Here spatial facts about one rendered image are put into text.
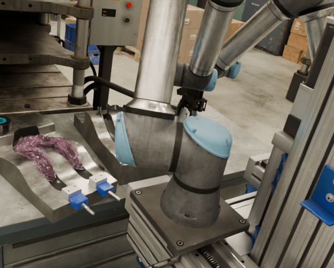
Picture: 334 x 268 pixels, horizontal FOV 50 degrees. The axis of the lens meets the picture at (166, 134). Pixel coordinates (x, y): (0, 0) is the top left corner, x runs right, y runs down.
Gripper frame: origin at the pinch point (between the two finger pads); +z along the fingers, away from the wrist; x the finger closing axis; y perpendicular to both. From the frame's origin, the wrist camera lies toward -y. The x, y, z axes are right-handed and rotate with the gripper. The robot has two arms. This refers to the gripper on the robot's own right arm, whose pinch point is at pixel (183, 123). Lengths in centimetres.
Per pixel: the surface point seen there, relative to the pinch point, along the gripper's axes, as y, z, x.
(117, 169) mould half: 11.0, 10.1, -36.0
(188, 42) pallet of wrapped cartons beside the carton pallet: -310, 48, 234
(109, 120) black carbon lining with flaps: -14.6, 3.2, -28.5
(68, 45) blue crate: -391, 79, 85
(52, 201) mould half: 22, 10, -63
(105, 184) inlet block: 21, 8, -45
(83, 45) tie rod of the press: -60, -16, -24
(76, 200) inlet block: 25, 8, -57
